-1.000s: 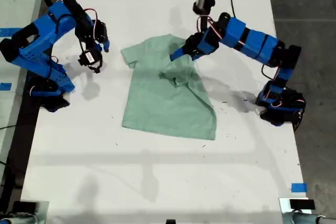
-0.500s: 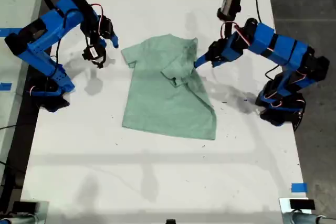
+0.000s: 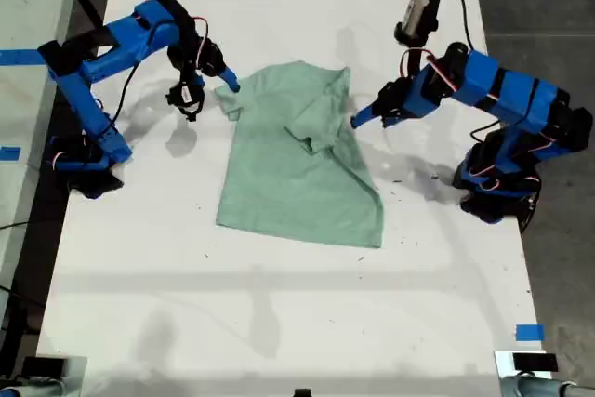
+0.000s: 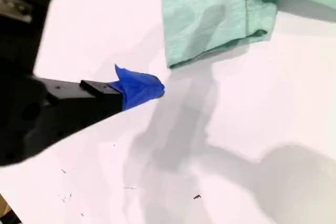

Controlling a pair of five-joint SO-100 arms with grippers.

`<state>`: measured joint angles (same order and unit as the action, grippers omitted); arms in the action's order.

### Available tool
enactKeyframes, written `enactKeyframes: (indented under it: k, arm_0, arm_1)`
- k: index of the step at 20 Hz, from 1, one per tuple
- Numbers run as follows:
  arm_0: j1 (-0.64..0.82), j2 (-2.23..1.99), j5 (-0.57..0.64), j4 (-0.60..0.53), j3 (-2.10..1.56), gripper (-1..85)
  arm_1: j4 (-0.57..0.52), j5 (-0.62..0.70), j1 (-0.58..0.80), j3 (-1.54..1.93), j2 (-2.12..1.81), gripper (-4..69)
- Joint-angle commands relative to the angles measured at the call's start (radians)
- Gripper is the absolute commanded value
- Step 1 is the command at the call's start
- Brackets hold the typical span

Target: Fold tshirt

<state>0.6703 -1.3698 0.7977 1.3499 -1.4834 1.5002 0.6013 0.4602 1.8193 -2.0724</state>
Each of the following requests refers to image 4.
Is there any pale green T-shirt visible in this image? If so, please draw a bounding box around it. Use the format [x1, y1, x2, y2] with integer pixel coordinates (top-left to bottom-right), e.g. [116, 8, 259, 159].
[159, 0, 336, 70]

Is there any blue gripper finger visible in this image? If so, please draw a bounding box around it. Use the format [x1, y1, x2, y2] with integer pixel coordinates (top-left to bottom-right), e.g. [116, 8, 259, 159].
[34, 63, 165, 149]

